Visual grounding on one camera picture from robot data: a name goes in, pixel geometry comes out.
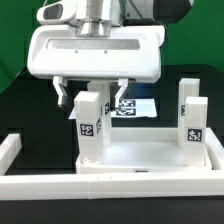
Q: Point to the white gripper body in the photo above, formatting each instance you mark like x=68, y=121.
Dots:
x=131, y=52

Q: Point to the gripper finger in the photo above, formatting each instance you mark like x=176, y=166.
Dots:
x=60, y=84
x=122, y=89

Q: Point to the white desk tabletop tray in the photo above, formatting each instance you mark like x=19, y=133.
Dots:
x=141, y=150

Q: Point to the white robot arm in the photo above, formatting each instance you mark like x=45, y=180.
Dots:
x=98, y=17

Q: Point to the white U-shaped fence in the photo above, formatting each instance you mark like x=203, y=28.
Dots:
x=112, y=185

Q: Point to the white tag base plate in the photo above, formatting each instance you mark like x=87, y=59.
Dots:
x=135, y=108

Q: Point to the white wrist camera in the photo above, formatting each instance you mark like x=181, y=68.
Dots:
x=57, y=13

